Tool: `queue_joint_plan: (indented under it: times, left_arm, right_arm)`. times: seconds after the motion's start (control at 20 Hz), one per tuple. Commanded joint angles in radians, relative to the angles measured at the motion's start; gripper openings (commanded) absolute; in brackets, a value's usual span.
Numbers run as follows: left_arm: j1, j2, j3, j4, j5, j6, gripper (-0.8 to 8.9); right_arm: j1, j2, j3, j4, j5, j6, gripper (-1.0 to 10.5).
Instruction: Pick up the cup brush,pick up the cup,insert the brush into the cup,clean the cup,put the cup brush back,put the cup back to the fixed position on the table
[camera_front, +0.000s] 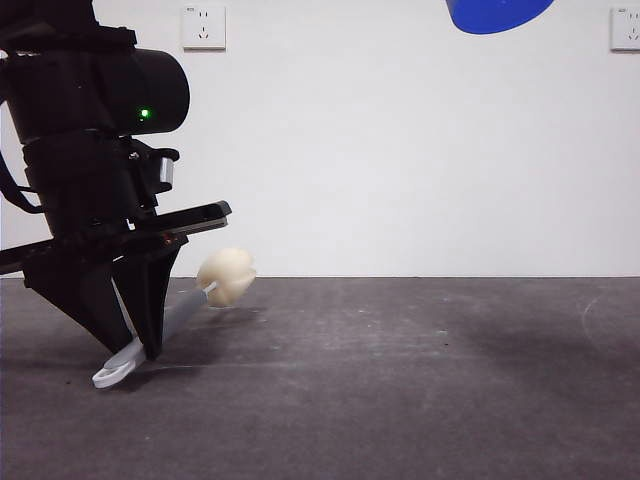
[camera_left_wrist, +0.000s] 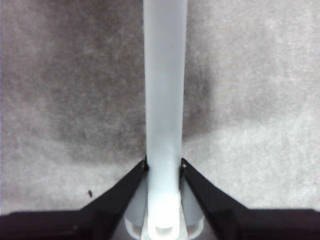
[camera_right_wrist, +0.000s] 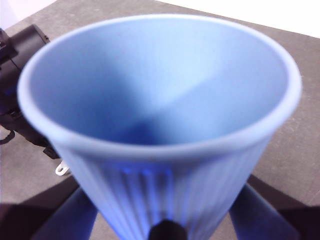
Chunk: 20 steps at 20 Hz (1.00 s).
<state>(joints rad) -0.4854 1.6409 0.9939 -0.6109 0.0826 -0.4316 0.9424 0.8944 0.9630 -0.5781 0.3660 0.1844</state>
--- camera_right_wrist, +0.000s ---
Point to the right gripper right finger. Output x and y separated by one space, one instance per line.
270 220

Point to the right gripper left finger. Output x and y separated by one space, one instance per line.
50 220

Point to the blue ribbed plastic cup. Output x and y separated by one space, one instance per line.
160 87

